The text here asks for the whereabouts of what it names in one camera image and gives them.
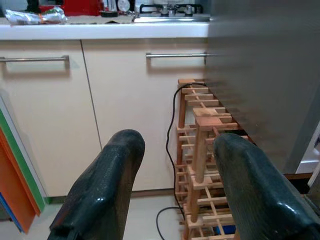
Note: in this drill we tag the black tape roll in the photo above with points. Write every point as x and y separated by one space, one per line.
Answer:
109 14

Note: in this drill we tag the green board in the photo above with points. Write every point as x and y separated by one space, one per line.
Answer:
18 160

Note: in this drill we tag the red box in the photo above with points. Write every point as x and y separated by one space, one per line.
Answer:
82 6

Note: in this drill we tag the cream kitchen cabinet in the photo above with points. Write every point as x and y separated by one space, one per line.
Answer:
125 112

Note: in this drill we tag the steel gas stove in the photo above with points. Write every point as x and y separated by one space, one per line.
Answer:
175 18

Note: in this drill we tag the orange board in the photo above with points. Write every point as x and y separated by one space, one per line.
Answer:
15 187

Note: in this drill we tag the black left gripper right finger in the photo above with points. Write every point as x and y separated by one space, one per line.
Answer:
257 195

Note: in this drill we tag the small white clock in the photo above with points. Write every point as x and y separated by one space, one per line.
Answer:
123 5

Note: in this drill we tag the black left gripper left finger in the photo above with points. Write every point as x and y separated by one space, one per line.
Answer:
100 187

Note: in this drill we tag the wooden slatted rack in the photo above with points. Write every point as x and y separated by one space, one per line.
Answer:
200 150

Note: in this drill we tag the green snack packet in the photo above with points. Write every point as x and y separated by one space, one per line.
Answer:
30 17

